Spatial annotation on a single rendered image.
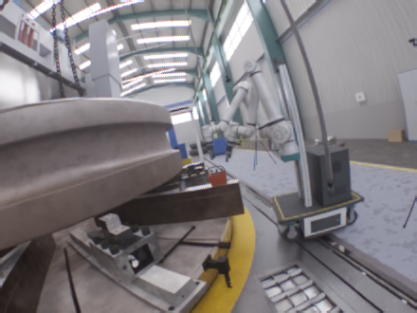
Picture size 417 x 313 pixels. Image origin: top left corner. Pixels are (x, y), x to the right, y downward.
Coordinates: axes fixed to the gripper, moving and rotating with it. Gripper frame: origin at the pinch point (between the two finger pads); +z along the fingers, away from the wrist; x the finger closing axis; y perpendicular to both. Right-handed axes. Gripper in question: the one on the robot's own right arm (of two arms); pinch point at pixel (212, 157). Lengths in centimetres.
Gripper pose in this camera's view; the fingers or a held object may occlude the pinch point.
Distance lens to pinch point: 204.0
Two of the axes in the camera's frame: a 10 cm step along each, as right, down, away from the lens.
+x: 1.6, -1.3, 9.8
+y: 9.6, -2.0, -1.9
